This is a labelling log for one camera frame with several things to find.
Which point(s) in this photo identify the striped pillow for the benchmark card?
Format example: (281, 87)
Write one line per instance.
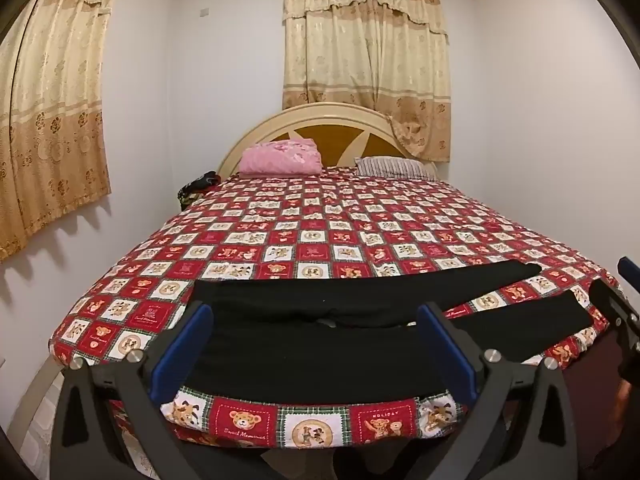
(395, 166)

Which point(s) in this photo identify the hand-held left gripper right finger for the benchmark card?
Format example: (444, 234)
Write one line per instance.
(450, 355)

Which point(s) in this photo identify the pink pillow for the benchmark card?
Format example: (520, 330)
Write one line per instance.
(281, 157)

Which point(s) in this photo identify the beige floral curtain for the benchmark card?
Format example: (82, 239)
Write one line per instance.
(50, 110)
(367, 55)

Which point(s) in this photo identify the black pants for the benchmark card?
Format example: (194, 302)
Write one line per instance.
(310, 340)

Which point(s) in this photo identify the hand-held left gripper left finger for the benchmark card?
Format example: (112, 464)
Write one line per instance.
(180, 355)

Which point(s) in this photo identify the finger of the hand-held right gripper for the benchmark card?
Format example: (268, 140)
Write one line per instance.
(629, 266)
(617, 310)

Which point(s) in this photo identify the red bear-print bedspread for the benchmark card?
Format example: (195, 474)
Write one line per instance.
(310, 220)

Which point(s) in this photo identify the cream wooden headboard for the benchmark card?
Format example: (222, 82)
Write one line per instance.
(320, 132)

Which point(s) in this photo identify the dark bundle of cloth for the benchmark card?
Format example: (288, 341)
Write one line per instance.
(196, 187)

